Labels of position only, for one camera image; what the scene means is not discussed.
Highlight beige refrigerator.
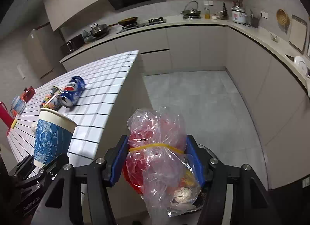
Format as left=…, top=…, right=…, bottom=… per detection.
left=24, top=23, right=67, bottom=80

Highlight blue white plastic tub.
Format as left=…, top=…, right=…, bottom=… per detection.
left=11, top=95, right=27, bottom=115

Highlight black microwave oven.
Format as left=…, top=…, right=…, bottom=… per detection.
left=60, top=34, right=84, bottom=55

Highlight beige lower cabinets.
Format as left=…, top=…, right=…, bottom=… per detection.
left=60, top=23, right=310, bottom=190

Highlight black wok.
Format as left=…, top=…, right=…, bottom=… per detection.
left=108, top=16, right=139, bottom=27

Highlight white tiled kitchen island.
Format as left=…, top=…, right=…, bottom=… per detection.
left=7, top=50, right=155, bottom=225

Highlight beige upper cabinets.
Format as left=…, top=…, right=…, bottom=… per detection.
left=44, top=0, right=251, bottom=32

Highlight grey ceramic vase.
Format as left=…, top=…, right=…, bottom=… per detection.
left=82, top=29, right=94, bottom=44

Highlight steel pot with bail handle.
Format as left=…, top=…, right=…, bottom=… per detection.
left=180, top=1, right=201, bottom=20

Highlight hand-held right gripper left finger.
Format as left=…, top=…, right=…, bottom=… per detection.
left=31, top=135, right=129, bottom=225

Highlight clear plastic bag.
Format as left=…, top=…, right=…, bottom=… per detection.
left=122, top=107, right=201, bottom=225

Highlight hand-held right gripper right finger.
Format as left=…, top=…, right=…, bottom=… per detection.
left=186, top=135, right=282, bottom=225

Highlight white plate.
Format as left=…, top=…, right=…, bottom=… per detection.
left=293, top=56, right=308, bottom=74

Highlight pale cutting board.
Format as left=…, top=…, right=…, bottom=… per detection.
left=289, top=14, right=308, bottom=52

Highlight red thermos jug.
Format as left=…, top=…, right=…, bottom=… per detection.
left=0, top=101, right=14, bottom=129

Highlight white rice cooker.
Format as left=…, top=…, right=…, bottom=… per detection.
left=231, top=0, right=247, bottom=24

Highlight dark pot with lid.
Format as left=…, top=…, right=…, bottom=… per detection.
left=90, top=23, right=109, bottom=38

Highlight dark glass bottle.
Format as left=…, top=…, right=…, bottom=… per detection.
left=220, top=2, right=229, bottom=20

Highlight black gas stove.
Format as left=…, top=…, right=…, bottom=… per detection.
left=116, top=17, right=167, bottom=34

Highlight dark utensil holder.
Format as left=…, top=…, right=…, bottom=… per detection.
left=249, top=9, right=259, bottom=28

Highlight blue patterned paper cup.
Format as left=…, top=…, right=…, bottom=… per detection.
left=33, top=108, right=77, bottom=167

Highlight beige cabinets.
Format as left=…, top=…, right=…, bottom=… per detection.
left=44, top=0, right=251, bottom=32
left=60, top=23, right=310, bottom=190

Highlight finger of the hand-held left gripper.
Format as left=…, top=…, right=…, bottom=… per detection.
left=38, top=154, right=70, bottom=185
left=8, top=155, right=35, bottom=182

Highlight black plastic bucket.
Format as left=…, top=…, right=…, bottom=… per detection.
left=167, top=143, right=217, bottom=217

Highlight round bamboo basket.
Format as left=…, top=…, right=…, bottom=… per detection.
left=276, top=9, right=290, bottom=26

